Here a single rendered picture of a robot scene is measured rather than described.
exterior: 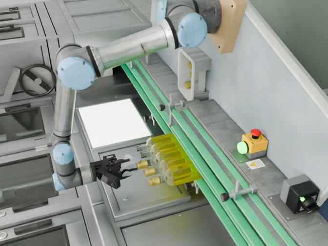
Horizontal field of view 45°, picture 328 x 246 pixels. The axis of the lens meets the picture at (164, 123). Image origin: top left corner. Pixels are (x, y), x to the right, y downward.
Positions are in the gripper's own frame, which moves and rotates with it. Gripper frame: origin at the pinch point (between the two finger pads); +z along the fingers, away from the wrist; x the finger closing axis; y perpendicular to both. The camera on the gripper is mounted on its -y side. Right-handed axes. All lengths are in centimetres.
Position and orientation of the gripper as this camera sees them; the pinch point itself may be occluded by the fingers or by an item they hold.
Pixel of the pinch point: (139, 165)
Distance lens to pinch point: 168.8
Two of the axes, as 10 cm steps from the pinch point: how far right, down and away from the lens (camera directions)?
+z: 9.3, -2.1, 3.0
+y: -3.6, -5.1, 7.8
